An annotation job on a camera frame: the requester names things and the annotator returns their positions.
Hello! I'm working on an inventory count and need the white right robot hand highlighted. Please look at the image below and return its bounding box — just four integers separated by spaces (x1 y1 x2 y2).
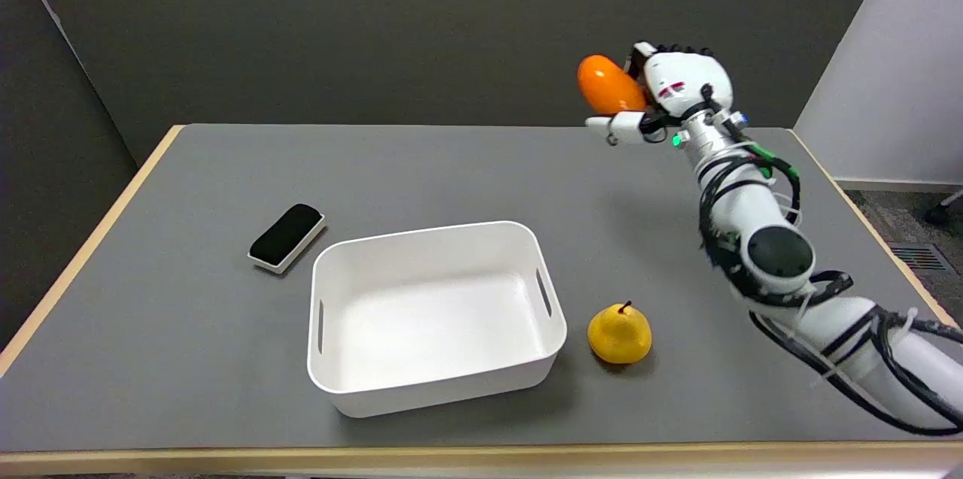
585 42 734 147

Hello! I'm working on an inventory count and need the orange mango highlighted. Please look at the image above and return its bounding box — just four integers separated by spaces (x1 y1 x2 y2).
577 54 649 116

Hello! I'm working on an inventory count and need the white plastic box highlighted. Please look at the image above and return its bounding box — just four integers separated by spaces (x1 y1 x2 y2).
307 220 568 418

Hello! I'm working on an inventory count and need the yellow pear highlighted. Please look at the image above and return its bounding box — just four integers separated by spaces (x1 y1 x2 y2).
587 301 653 365

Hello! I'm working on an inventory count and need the black chair caster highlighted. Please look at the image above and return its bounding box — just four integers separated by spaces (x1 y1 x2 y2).
924 191 963 226

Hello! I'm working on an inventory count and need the floor vent grille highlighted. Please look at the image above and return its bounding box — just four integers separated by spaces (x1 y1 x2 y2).
889 242 957 274

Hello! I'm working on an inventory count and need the black and white eraser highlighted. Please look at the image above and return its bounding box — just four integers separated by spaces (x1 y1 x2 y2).
248 203 327 274

